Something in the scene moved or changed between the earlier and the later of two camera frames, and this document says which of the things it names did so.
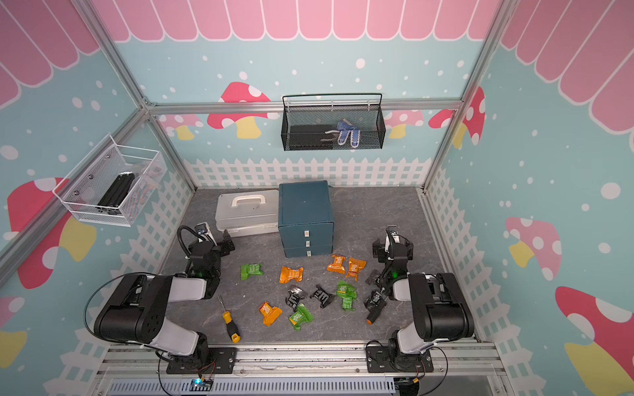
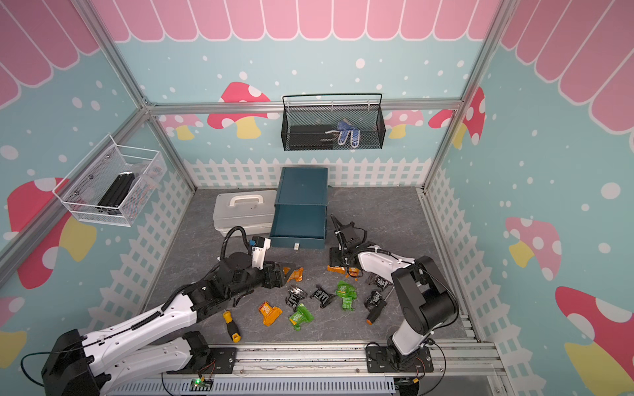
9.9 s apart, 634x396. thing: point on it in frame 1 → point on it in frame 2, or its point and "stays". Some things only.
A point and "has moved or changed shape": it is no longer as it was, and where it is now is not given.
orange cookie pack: [288, 274] stays
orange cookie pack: [338, 265] stays
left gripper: [222, 245] → [280, 280]
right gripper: [380, 250] → [333, 257]
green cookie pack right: [347, 293] stays
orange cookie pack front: [270, 313] stays
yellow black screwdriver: [230, 324] stays
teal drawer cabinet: [305, 223] has moved or changed shape
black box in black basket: [311, 137] stays
